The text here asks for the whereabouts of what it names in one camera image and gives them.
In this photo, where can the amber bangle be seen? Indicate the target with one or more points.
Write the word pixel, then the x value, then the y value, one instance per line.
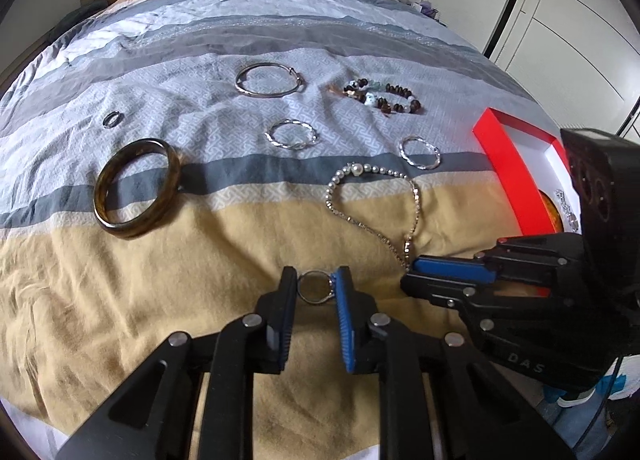
pixel 550 214

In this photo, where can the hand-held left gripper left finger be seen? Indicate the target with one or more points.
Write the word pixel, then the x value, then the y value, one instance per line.
pixel 283 322

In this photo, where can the striped duvet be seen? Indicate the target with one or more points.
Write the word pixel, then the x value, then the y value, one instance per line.
pixel 190 265

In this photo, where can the dark green cloth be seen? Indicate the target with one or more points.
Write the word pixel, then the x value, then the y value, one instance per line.
pixel 75 19

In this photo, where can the blue shoe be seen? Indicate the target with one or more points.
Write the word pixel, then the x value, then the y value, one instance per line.
pixel 575 392

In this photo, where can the white wardrobe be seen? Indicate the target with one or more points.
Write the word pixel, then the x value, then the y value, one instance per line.
pixel 550 14

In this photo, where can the large plain silver bangle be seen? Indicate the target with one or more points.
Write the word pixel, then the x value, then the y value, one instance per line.
pixel 265 95

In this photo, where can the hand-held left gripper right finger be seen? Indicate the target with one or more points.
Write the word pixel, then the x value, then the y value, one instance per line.
pixel 345 322

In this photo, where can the red jewelry box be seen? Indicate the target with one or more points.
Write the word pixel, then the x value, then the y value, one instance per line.
pixel 505 159

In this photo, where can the dark brown bangle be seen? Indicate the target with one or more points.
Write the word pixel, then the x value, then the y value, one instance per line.
pixel 131 230

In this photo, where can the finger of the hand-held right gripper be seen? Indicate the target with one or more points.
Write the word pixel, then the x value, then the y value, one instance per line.
pixel 450 267
pixel 435 292

